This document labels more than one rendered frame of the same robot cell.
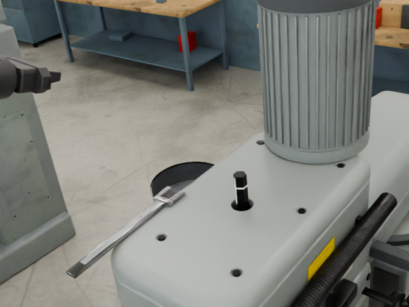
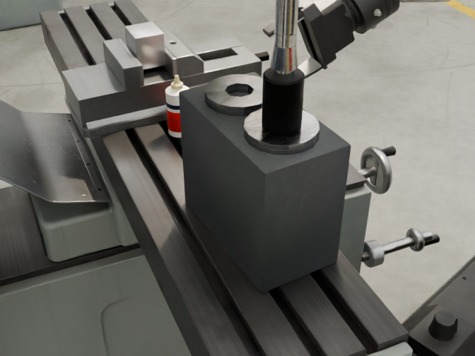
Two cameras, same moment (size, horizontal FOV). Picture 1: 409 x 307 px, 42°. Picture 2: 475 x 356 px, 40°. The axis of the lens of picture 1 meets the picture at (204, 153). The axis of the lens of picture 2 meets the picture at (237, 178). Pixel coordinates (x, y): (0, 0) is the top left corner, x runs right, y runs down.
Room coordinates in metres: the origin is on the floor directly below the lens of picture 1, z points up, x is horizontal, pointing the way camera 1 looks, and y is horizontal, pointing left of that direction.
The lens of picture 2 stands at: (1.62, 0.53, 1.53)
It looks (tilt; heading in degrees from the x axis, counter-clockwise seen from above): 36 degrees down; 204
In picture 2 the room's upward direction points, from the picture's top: straight up
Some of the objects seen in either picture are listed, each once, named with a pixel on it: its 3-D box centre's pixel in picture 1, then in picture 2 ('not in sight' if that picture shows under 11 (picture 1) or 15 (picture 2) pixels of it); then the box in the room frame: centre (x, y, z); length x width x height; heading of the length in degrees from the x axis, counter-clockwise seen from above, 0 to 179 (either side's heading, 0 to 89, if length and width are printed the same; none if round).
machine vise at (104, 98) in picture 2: not in sight; (163, 72); (0.69, -0.04, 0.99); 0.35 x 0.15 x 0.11; 140
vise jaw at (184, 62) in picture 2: not in sight; (175, 52); (0.67, -0.02, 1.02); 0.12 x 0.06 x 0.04; 50
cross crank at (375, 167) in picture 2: not in sight; (362, 174); (0.35, 0.28, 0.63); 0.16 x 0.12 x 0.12; 138
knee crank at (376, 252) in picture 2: not in sight; (401, 244); (0.42, 0.41, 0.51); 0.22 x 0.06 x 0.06; 138
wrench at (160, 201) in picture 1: (128, 228); not in sight; (0.68, 0.14, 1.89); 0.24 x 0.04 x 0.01; 139
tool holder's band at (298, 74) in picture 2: not in sight; (283, 77); (1.00, 0.31, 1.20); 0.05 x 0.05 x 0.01
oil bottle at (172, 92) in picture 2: not in sight; (178, 104); (0.78, 0.04, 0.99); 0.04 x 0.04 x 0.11
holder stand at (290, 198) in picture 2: not in sight; (258, 172); (0.97, 0.27, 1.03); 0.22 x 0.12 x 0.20; 54
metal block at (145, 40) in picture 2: not in sight; (145, 45); (0.71, -0.06, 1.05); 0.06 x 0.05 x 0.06; 50
